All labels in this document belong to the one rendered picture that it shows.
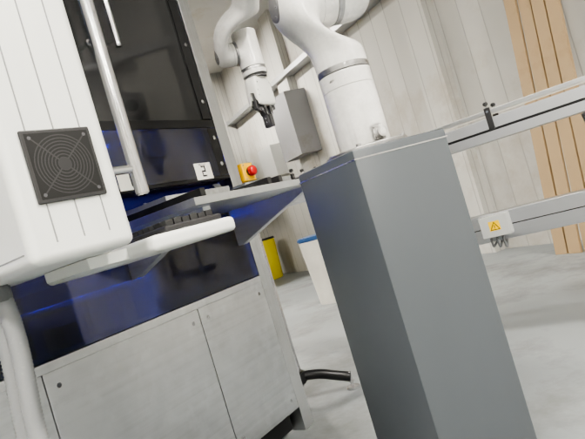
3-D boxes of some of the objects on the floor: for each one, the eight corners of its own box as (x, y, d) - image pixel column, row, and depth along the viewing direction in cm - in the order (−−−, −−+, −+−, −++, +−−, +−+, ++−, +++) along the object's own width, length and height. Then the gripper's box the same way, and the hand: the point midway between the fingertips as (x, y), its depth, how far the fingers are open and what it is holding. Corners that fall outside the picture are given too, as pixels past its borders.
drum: (289, 274, 857) (278, 234, 857) (265, 282, 838) (253, 241, 839) (279, 275, 893) (267, 237, 893) (256, 283, 875) (245, 244, 875)
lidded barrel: (347, 289, 522) (329, 229, 522) (380, 287, 480) (360, 221, 480) (305, 307, 497) (286, 242, 497) (336, 306, 455) (315, 235, 455)
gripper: (250, 69, 179) (266, 123, 179) (276, 71, 191) (291, 123, 191) (232, 77, 183) (249, 131, 183) (259, 80, 195) (274, 130, 195)
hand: (269, 121), depth 187 cm, fingers closed
